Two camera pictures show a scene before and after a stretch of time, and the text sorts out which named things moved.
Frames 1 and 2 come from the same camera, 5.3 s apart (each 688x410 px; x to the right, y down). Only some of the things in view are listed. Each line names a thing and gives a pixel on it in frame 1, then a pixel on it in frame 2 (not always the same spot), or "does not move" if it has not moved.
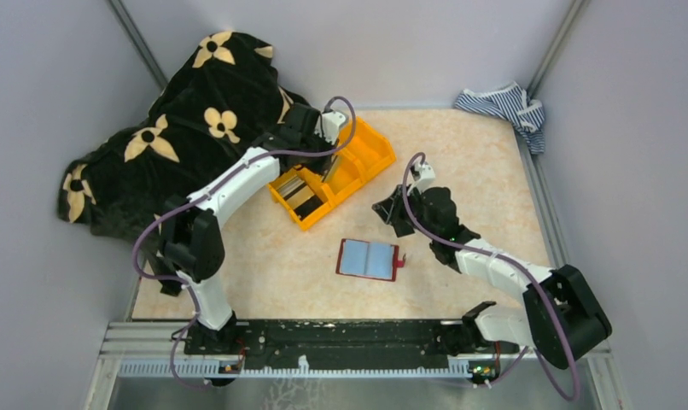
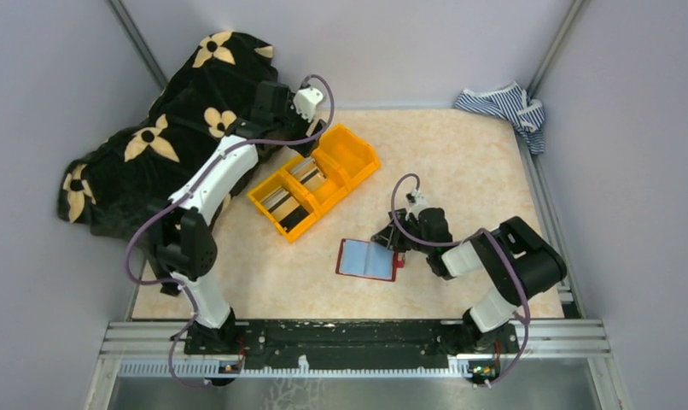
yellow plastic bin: x=322 y=190 to x=272 y=185
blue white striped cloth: x=511 y=102 does not move
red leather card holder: x=367 y=259 does not move
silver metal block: x=300 y=197 to x=285 y=208
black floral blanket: x=224 y=100 does not move
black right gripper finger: x=390 y=208 to x=392 y=236
